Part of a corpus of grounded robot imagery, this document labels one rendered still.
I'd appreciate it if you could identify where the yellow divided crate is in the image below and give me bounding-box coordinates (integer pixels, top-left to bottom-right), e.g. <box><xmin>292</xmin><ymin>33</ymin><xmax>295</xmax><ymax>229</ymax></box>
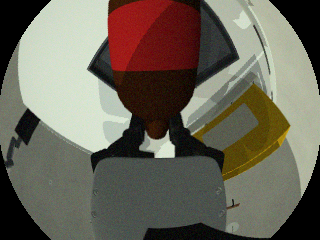
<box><xmin>192</xmin><ymin>84</ymin><xmax>291</xmax><ymax>181</ymax></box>

